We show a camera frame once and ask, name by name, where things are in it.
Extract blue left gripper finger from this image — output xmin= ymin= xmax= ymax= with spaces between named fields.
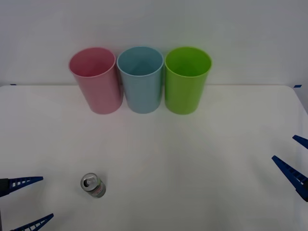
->
xmin=9 ymin=213 xmax=54 ymax=231
xmin=0 ymin=176 xmax=44 ymax=197

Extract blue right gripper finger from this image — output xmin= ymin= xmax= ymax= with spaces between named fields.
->
xmin=271 ymin=155 xmax=308 ymax=202
xmin=292 ymin=135 xmax=308 ymax=150

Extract small drink can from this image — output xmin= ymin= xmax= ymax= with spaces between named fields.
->
xmin=80 ymin=172 xmax=107 ymax=199

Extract pink plastic bin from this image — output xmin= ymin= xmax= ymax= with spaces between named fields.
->
xmin=68 ymin=47 xmax=123 ymax=115

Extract green plastic bin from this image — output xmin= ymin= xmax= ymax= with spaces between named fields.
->
xmin=164 ymin=46 xmax=212 ymax=115

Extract pale blue plastic bin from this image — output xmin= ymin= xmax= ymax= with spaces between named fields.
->
xmin=116 ymin=46 xmax=165 ymax=114

